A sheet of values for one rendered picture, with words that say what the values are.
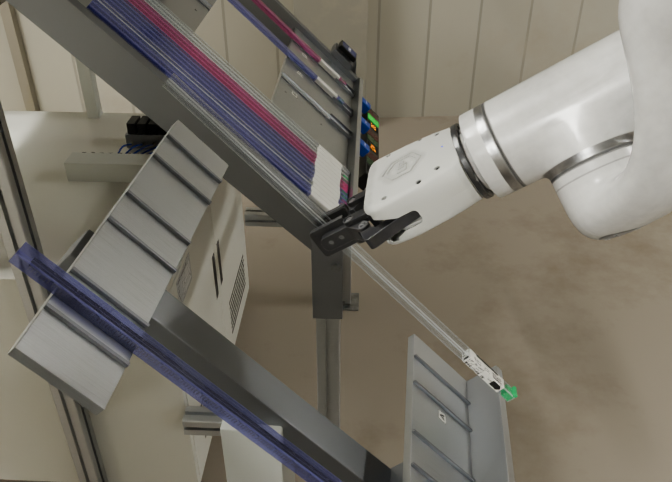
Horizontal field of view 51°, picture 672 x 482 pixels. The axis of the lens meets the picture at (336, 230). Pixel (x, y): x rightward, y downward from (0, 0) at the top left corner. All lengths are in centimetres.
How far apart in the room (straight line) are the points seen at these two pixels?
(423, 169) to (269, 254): 175
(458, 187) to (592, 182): 11
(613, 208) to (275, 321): 160
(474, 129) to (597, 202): 12
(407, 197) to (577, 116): 15
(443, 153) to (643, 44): 21
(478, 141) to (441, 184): 5
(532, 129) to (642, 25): 15
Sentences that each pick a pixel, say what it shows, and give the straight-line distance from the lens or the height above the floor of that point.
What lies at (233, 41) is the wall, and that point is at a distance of 315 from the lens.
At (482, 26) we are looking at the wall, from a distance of 323.
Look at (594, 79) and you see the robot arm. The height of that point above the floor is 115.
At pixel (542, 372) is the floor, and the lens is 200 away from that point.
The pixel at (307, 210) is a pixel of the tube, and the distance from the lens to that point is 68.
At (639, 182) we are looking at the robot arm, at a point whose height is 111.
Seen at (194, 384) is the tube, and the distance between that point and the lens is 54.
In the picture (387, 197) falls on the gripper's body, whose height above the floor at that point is 104.
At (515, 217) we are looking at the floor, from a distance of 261.
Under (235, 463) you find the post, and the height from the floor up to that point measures 78.
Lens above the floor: 136
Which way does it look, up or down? 33 degrees down
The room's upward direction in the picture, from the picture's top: straight up
